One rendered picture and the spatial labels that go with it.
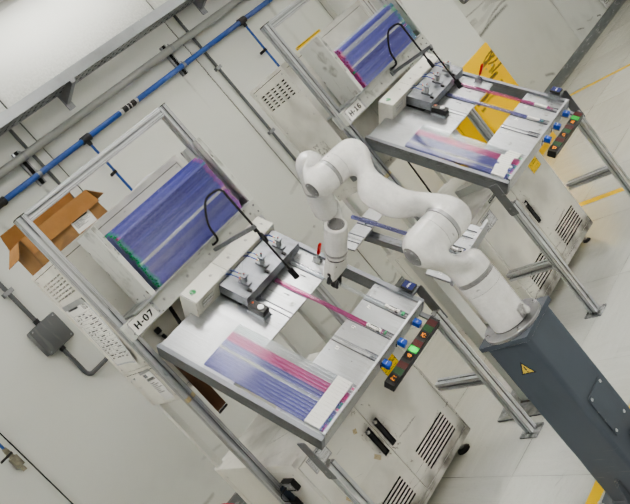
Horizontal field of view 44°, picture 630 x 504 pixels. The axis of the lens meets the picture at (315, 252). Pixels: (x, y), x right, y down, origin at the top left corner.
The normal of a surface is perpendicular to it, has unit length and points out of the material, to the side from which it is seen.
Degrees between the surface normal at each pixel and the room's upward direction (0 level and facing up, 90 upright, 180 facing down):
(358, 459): 90
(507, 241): 90
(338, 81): 90
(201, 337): 48
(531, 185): 90
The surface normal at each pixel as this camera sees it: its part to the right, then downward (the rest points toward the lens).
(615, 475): -0.52, 0.61
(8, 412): 0.53, -0.25
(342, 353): -0.04, -0.68
